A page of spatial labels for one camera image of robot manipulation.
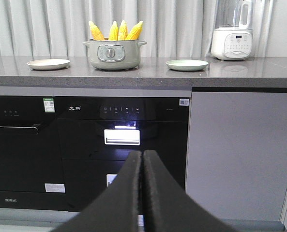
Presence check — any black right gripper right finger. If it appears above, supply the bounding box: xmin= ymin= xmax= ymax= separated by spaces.
xmin=143 ymin=150 xmax=235 ymax=232

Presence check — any white plate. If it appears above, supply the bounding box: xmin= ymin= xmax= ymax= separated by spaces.
xmin=27 ymin=58 xmax=70 ymax=71

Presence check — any green plate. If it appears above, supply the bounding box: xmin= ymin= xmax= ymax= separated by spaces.
xmin=166 ymin=59 xmax=209 ymax=72

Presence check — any speckled yellow corn cob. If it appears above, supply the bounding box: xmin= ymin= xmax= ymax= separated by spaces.
xmin=118 ymin=20 xmax=128 ymax=41

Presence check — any bright yellow corn cob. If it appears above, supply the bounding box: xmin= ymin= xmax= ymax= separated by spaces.
xmin=108 ymin=21 xmax=119 ymax=41

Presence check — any green electric cooking pot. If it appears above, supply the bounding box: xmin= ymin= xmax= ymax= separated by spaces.
xmin=83 ymin=39 xmax=147 ymax=70

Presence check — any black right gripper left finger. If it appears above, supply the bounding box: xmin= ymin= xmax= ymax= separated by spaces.
xmin=53 ymin=151 xmax=141 ymax=232

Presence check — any black disinfection cabinet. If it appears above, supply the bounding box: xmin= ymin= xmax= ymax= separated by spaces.
xmin=55 ymin=97 xmax=190 ymax=212

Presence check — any pale yellow corn cob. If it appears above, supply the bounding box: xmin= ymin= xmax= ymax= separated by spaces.
xmin=89 ymin=21 xmax=105 ymax=41

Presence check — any grey cabinet door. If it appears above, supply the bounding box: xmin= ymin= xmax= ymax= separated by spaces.
xmin=186 ymin=92 xmax=287 ymax=221

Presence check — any grey curtain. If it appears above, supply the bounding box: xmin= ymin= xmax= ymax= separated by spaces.
xmin=0 ymin=0 xmax=287 ymax=58

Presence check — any black built-in dishwasher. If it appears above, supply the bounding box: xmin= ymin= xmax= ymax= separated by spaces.
xmin=0 ymin=96 xmax=67 ymax=211

